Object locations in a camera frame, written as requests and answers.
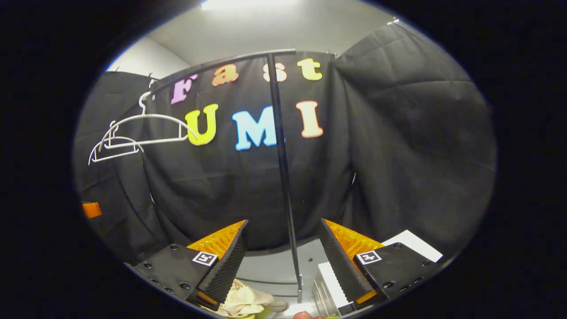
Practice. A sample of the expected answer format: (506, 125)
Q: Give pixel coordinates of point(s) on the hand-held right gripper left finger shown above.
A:
(228, 261)

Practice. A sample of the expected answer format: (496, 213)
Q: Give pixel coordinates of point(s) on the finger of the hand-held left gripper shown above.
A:
(91, 209)

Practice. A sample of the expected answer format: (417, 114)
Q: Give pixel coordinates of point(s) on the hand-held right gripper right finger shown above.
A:
(339, 261)

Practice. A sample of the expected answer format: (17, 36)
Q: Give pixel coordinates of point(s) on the cream button shirt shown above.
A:
(248, 301)

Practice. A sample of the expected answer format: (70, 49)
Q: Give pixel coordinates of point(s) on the white clothes hanger with tape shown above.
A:
(155, 116)

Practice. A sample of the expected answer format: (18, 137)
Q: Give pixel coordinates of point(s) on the bare white clothes hanger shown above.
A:
(116, 139)

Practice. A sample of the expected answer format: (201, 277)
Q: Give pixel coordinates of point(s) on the black metal clothes rack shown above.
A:
(283, 177)

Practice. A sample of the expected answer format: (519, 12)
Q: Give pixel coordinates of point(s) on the white and silver box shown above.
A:
(325, 288)

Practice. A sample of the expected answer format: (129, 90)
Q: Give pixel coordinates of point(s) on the white flat board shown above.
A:
(418, 246)

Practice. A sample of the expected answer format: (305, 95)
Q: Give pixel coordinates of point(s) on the black backdrop cloth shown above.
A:
(398, 155)

